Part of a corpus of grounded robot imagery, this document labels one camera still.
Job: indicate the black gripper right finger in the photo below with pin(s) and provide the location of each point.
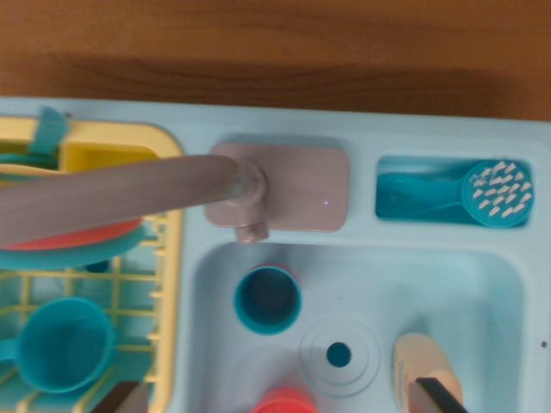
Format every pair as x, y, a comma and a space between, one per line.
430, 398

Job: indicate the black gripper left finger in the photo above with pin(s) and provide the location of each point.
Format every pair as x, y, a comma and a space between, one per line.
127, 400

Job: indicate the cream detergent bottle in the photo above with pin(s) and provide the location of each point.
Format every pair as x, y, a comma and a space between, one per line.
422, 357

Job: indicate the light blue toy sink unit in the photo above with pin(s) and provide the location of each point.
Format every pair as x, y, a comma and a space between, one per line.
430, 266

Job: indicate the teal toy mug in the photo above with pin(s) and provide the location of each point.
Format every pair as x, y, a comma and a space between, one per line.
64, 344

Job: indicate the yellow dish rack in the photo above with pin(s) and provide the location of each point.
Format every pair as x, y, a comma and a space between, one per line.
174, 301

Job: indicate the red toy mug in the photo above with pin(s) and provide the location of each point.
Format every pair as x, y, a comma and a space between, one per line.
284, 402

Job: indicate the teal toy plate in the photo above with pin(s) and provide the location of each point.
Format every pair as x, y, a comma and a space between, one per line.
64, 258

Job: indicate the red toy plate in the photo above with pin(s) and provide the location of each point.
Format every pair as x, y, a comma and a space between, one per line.
86, 238

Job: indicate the teal toy tumbler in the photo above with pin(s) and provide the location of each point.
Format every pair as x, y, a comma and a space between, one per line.
267, 301

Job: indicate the teal dish brush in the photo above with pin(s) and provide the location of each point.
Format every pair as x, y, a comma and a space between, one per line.
499, 193

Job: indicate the grey toy faucet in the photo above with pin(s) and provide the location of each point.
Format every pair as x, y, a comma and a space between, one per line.
301, 185

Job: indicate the teal toy knife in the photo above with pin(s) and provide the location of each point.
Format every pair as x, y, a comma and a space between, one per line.
49, 133

